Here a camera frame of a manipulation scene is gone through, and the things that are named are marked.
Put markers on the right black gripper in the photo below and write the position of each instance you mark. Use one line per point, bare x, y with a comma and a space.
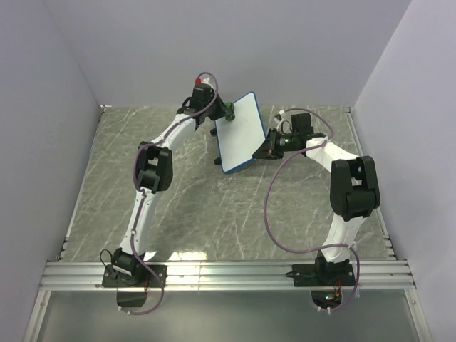
268, 149

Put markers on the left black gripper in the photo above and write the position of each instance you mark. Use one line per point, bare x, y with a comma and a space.
222, 108

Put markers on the green whiteboard eraser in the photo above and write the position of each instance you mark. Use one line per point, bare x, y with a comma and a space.
229, 111

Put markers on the blue framed whiteboard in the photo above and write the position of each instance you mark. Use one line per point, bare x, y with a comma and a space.
240, 138

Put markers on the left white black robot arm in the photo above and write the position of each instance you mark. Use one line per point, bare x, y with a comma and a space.
152, 176

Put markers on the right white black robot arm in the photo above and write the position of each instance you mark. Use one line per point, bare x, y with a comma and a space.
354, 193

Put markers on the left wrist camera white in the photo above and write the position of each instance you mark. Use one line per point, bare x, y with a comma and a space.
208, 80

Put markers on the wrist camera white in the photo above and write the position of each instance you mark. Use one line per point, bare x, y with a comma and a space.
279, 119
208, 80

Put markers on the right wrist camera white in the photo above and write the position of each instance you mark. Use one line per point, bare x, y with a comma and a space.
279, 119

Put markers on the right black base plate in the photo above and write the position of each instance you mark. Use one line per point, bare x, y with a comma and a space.
315, 275

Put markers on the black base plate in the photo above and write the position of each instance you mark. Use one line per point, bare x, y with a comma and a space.
113, 278
315, 275

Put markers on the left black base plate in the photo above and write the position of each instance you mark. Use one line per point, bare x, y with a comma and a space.
113, 278

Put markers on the aluminium mounting rail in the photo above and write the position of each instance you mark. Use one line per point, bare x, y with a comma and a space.
223, 276

